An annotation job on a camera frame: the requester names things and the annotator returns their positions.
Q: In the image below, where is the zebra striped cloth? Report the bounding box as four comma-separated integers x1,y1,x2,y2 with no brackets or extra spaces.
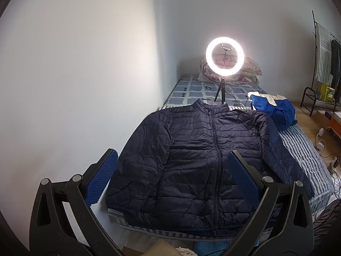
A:
312,200,341,248

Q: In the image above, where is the brown cardboard box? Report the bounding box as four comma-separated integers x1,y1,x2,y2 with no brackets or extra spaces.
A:
142,239,184,256

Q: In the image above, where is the black clothes rack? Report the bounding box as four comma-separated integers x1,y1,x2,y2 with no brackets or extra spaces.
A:
301,10,341,116

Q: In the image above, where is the navy puffer jacket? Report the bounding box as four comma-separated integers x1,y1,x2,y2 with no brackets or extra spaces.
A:
105,98,315,238

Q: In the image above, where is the blue jacket with cream lining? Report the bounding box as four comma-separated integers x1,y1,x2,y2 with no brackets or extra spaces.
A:
247,91,297,131

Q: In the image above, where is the flat cardboard box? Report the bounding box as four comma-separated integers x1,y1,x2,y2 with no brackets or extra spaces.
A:
315,109,335,125

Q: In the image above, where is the white ring light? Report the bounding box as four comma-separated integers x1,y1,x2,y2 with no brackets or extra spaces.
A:
205,36,244,75

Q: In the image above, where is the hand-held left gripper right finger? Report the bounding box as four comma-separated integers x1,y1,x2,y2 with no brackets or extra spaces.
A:
224,151,315,256

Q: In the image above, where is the orange and white box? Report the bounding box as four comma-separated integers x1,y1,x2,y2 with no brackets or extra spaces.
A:
327,111,341,137

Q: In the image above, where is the yellow box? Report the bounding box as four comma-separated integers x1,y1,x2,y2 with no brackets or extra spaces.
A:
320,84,336,102

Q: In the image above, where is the dark hanging garment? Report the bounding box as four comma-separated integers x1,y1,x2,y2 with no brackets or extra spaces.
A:
330,39,341,86

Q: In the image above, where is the folded floral quilt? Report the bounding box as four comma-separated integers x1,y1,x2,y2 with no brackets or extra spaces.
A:
198,57,263,86

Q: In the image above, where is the white knitted cloth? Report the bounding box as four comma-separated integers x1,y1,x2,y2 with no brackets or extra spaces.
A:
176,247,198,256

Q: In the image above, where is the black cable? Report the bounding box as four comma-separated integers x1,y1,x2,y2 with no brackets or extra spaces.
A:
226,93,252,110

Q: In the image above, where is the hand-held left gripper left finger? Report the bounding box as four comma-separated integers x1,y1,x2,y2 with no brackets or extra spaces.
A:
29,148,123,256

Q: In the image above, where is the blue cloth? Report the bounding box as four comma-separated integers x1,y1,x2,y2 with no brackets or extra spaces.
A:
193,241,260,256

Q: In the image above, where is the striped hanging towel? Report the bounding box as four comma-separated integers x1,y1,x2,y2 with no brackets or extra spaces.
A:
315,23,333,84

